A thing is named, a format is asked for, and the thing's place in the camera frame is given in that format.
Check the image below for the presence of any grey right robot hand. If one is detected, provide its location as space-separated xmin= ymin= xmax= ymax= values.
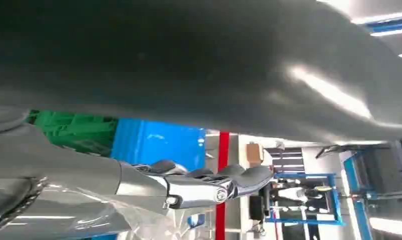
xmin=0 ymin=0 xmax=402 ymax=240

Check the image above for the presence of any blue plastic panel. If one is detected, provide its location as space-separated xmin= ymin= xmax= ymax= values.
xmin=110 ymin=117 xmax=207 ymax=172

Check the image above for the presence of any green plastic crate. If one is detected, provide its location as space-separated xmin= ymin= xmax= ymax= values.
xmin=27 ymin=109 xmax=119 ymax=159

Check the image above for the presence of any brown cardboard box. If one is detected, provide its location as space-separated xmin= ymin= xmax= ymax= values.
xmin=245 ymin=143 xmax=265 ymax=169

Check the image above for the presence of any blue framed equipment cart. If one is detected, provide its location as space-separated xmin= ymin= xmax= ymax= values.
xmin=264 ymin=172 xmax=344 ymax=227

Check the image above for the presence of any red upright post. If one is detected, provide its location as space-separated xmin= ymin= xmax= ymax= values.
xmin=215 ymin=131 xmax=231 ymax=240

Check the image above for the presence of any blue metal frame rack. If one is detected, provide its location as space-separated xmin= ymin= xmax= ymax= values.
xmin=342 ymin=150 xmax=375 ymax=240

